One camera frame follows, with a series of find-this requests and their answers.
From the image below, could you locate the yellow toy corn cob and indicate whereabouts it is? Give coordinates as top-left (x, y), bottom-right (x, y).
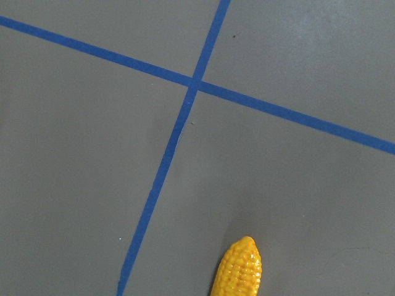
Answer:
top-left (210, 236), bottom-right (262, 296)

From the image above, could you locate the brown paper table mat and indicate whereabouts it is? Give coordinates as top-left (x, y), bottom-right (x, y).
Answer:
top-left (1, 1), bottom-right (394, 295)

